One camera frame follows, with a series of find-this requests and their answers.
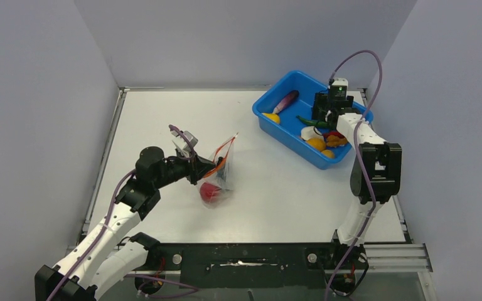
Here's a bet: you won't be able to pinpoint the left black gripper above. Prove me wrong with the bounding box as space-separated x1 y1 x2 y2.
154 149 216 189

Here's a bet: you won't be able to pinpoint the green toy cucumber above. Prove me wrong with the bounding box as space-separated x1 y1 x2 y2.
296 115 333 129

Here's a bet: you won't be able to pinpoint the dark toy grapes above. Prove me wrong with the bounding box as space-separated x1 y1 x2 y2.
216 156 227 181

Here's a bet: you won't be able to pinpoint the clear zip top bag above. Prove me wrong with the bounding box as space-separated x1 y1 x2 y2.
197 133 238 208

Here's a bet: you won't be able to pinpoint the red toy apple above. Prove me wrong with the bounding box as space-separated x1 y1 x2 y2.
199 182 223 204

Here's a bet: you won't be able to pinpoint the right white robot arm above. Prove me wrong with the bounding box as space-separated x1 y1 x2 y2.
312 92 402 268

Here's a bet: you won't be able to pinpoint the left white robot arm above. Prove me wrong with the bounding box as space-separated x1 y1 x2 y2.
35 146 216 300

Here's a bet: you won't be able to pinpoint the orange fried toy piece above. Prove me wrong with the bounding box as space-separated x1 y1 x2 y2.
326 135 348 148

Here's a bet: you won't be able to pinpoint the purple toy eggplant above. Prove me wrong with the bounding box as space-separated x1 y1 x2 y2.
272 90 299 114

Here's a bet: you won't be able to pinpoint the blue plastic bin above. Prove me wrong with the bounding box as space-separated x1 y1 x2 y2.
252 70 352 170

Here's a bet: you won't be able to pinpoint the small orange toy fruit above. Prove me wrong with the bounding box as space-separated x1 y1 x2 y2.
321 149 336 159

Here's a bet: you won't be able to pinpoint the yellow toy pepper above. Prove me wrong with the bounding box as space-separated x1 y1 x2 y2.
262 113 281 125

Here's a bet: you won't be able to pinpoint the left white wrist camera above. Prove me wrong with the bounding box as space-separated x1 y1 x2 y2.
171 130 198 157

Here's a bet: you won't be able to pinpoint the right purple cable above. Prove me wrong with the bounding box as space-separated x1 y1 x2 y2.
323 50 383 301

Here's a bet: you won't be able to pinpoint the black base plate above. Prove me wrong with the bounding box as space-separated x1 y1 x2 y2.
137 242 369 290

